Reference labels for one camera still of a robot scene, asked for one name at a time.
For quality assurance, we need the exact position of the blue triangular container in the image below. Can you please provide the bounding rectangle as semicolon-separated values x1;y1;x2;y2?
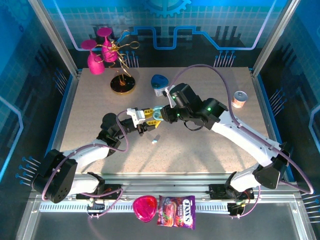
150;73;170;97

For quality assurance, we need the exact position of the small tin can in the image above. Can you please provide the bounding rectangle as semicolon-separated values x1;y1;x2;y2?
231;90;249;109

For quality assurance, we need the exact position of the pink wine glass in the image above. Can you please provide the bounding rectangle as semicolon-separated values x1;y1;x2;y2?
96;26;119;63
80;39;105;76

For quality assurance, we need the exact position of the pink plastic bowl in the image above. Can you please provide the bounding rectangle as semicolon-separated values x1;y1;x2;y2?
132;195;159;224

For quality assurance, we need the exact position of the purple candy bag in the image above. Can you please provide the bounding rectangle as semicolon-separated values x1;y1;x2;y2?
156;194;197;230

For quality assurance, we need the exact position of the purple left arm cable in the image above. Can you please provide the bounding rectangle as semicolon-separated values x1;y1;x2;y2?
41;110;131;219

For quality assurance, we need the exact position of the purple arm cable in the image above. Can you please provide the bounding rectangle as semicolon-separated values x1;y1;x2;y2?
166;63;315;219
41;110;131;219

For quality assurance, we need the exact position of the gold wire glass stand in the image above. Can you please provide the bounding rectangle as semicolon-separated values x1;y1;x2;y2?
109;29;141;95

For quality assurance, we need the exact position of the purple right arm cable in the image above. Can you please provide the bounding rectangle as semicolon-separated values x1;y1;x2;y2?
166;63;315;219

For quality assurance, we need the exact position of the aluminium table rail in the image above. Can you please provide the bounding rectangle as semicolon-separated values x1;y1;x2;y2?
32;172;301;201

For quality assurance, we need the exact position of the white slotted cable duct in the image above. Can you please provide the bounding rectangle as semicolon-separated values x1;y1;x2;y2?
39;201;231;213

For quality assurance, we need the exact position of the aluminium frame post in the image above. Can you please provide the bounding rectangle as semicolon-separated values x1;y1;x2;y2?
26;0;81;77
251;0;301;77

